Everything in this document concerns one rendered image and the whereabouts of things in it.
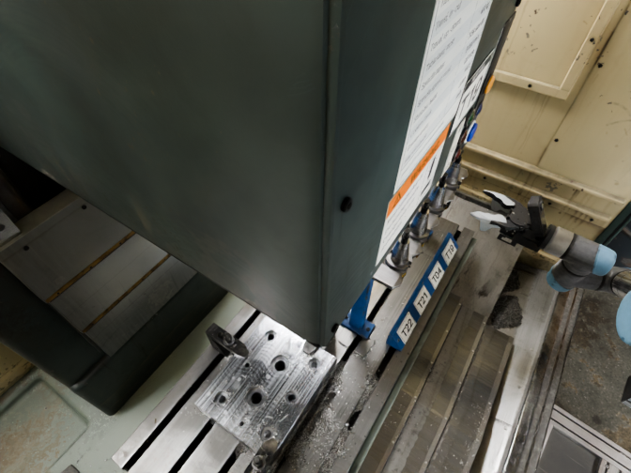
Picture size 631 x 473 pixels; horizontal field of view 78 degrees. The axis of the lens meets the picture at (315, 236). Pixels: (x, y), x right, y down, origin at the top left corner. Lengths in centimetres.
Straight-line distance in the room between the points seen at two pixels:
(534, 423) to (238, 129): 124
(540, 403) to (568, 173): 73
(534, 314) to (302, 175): 152
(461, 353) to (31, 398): 148
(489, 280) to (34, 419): 166
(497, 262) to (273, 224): 140
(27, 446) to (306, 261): 148
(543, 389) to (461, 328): 30
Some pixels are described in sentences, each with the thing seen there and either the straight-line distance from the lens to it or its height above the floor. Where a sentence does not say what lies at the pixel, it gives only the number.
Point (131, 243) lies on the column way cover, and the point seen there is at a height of 121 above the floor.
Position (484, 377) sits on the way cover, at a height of 72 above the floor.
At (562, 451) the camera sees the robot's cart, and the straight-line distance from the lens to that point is 207.
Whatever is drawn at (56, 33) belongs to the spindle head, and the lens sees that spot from 37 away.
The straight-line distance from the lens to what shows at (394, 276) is 94.
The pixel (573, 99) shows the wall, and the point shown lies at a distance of 142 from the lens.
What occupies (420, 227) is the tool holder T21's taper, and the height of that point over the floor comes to 125.
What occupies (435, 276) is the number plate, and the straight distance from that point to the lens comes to 131.
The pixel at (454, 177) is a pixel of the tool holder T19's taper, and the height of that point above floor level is 125.
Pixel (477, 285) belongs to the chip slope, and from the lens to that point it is 160.
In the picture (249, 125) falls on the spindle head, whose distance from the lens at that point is 24.
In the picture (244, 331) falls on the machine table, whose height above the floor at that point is 87.
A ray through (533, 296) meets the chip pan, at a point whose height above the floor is 66.
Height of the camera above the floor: 199
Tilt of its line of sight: 51 degrees down
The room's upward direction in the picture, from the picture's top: straight up
